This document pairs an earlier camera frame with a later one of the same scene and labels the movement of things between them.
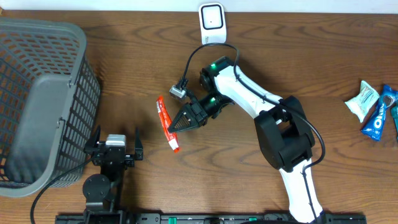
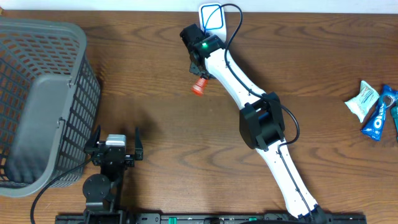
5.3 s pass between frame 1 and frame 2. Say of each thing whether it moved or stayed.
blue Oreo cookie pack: stayed
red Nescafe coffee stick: moved
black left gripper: stayed
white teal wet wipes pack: stayed
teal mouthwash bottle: stayed
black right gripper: moved
